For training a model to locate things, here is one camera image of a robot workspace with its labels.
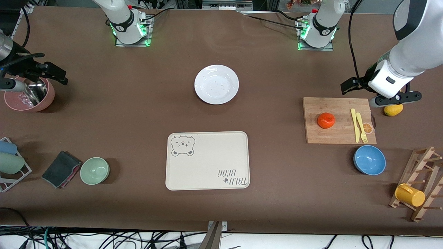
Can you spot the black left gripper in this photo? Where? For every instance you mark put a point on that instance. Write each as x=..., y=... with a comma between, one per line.
x=363, y=82

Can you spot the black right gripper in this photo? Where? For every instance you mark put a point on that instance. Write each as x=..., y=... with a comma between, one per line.
x=25, y=66

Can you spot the orange mandarin fruit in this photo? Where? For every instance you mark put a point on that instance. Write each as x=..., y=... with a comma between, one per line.
x=326, y=120

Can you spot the white round plate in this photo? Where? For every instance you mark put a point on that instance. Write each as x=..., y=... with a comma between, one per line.
x=216, y=84

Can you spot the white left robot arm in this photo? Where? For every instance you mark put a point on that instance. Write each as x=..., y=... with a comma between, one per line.
x=415, y=41

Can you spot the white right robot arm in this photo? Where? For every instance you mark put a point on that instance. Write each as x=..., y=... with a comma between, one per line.
x=124, y=24

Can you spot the metal scoop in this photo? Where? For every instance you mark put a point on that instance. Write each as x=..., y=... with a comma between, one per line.
x=36, y=93

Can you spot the pink bowl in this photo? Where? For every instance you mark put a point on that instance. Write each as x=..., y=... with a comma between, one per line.
x=45, y=100

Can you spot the bamboo cutting board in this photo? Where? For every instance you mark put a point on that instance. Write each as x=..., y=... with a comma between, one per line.
x=322, y=103

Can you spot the yellow plastic fork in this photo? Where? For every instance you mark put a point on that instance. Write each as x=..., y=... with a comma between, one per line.
x=361, y=124

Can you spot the yellow plastic knife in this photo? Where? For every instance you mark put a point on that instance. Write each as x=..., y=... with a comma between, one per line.
x=355, y=126

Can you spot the orange slice tag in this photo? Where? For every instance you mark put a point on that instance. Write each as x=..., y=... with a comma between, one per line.
x=368, y=128

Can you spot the yellow lemon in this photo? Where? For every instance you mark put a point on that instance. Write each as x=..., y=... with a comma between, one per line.
x=394, y=110

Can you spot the blue bowl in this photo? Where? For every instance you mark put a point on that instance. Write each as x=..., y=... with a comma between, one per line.
x=369, y=160

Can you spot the pale blue cup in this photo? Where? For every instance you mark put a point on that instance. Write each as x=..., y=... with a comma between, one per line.
x=7, y=148

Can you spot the dark grey folded cloth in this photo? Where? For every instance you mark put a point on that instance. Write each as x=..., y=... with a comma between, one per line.
x=60, y=169

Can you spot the pale green cup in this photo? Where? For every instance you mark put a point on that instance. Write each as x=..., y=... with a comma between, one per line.
x=10, y=163

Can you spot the pale green bowl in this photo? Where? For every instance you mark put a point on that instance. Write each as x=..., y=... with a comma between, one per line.
x=94, y=171

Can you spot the wooden mug rack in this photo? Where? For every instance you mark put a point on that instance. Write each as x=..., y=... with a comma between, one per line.
x=412, y=174

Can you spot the yellow mug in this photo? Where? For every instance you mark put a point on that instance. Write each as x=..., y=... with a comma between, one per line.
x=412, y=197

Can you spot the beige bear print tray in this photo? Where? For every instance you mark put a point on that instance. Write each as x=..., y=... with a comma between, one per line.
x=207, y=162

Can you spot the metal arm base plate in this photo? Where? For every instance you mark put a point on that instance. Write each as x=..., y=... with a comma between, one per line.
x=318, y=49
x=133, y=45

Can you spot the aluminium table frame rail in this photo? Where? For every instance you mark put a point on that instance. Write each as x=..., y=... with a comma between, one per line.
x=16, y=31

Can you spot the aluminium frame block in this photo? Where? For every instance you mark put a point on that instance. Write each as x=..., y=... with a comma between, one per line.
x=226, y=5

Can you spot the metal table bracket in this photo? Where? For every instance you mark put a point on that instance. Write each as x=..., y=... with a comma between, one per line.
x=214, y=235

